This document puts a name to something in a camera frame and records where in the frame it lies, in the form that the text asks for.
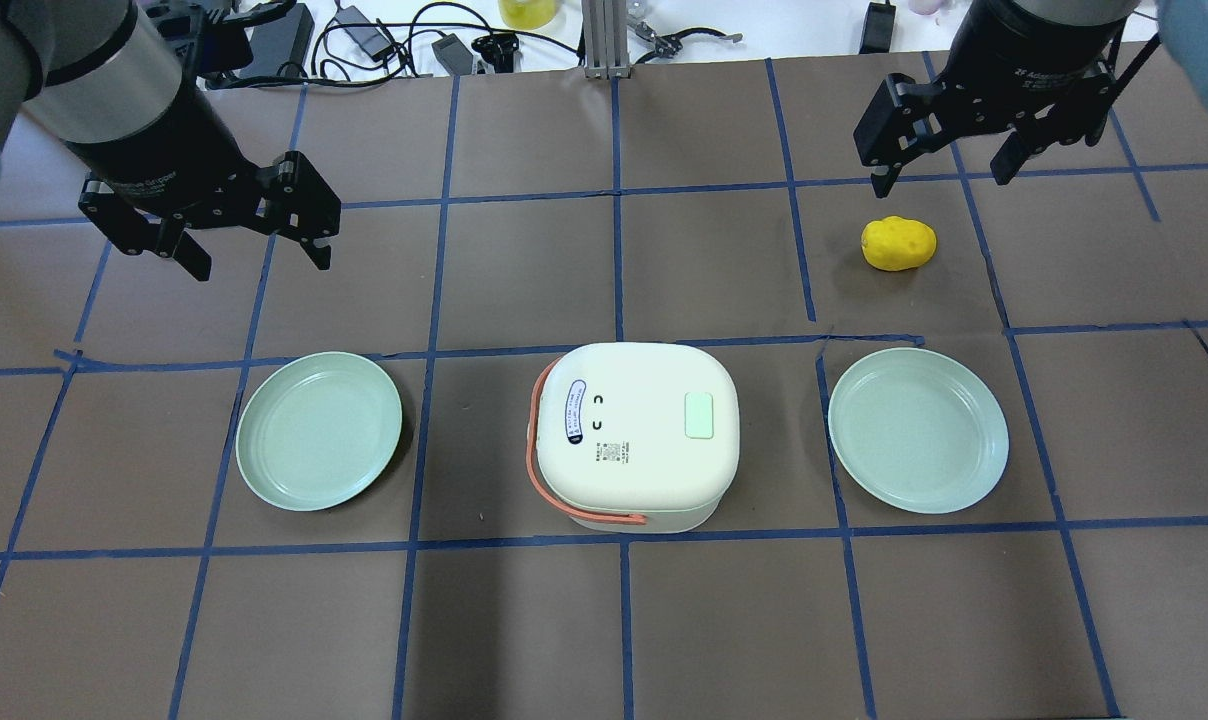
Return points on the black pliers tool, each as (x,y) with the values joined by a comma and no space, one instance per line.
(667,46)

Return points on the yellow cup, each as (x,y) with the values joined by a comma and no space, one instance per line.
(528,15)

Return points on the pale green plate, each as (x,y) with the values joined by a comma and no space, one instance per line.
(918,430)
(318,431)

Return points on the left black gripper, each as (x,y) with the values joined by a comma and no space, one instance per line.
(157,140)

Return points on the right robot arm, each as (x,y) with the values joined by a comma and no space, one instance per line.
(1182,30)

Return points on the black box on table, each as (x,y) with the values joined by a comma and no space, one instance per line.
(878,28)

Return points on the yellow potato toy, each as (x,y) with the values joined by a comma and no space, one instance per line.
(898,244)

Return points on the aluminium profile post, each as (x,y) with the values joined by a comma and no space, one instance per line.
(604,32)

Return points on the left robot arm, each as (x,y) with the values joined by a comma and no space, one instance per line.
(206,40)

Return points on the black power adapter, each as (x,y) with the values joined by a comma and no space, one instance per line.
(454,56)

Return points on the left pale green plate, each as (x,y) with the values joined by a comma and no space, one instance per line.
(318,431)

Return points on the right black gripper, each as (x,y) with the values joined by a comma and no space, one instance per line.
(1032,48)

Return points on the right pale green plate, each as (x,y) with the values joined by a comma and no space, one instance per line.
(918,430)

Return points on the white rice cooker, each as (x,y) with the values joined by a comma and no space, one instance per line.
(634,436)

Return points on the black laptop charger brick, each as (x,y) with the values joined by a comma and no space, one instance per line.
(280,46)

